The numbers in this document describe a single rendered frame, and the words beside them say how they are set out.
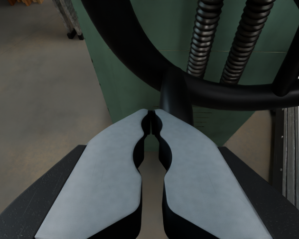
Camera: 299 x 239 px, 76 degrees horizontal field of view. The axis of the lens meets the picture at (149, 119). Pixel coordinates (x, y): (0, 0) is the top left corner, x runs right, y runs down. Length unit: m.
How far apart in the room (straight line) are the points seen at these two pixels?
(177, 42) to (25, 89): 1.00
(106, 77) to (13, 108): 0.81
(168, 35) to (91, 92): 0.78
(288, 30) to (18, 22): 1.59
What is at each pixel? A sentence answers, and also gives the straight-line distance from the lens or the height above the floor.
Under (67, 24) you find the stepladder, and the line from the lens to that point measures 1.41.
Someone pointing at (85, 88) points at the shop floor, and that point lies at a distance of 1.13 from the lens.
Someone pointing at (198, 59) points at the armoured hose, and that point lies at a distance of 0.24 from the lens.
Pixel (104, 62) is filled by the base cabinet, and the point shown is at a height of 0.55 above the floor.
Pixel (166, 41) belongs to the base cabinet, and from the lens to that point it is 0.38.
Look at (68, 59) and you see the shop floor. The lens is 1.31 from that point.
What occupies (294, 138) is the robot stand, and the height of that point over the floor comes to 0.20.
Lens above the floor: 0.85
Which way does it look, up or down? 61 degrees down
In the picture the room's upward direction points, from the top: 2 degrees clockwise
